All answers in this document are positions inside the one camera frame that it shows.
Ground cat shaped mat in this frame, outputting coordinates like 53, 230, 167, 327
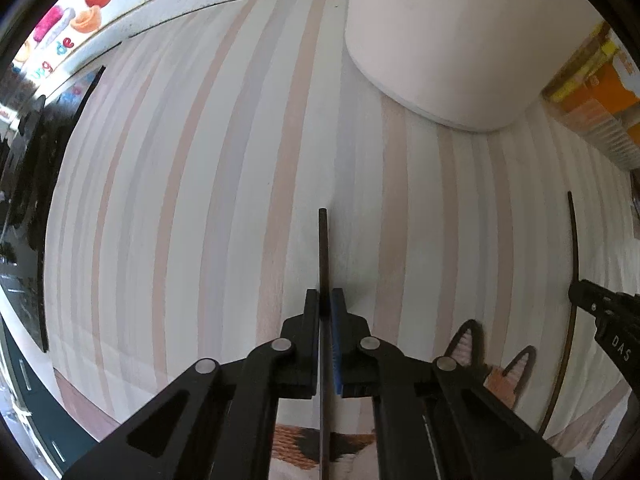
271, 318, 539, 480

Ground thin black chopstick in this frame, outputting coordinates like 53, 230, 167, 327
537, 190, 582, 437

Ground dark brown chopstick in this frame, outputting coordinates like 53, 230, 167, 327
319, 208, 332, 480

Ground black gas stove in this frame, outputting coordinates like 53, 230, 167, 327
1, 66, 105, 352

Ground colourful wall stickers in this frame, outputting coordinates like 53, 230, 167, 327
9, 0, 112, 82

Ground cream cylindrical utensil holder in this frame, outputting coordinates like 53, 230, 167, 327
345, 0, 602, 131

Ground dark blue cabinet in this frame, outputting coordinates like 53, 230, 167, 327
1, 324, 108, 474

